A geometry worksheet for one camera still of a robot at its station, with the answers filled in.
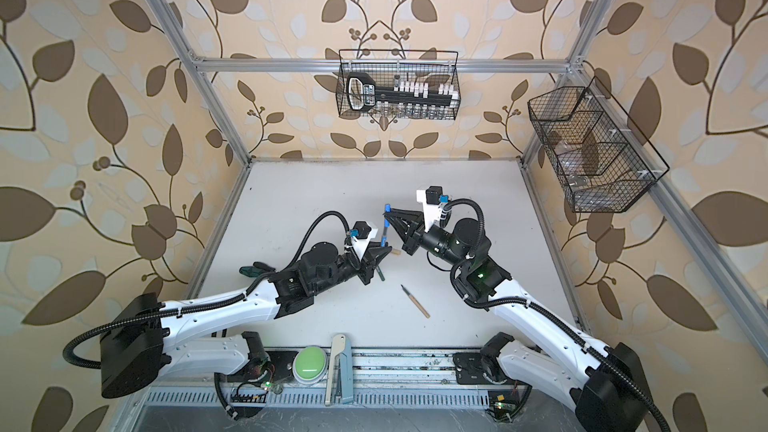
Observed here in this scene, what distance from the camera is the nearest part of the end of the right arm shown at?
603 millimetres

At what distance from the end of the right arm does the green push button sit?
391mm

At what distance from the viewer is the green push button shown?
72 centimetres
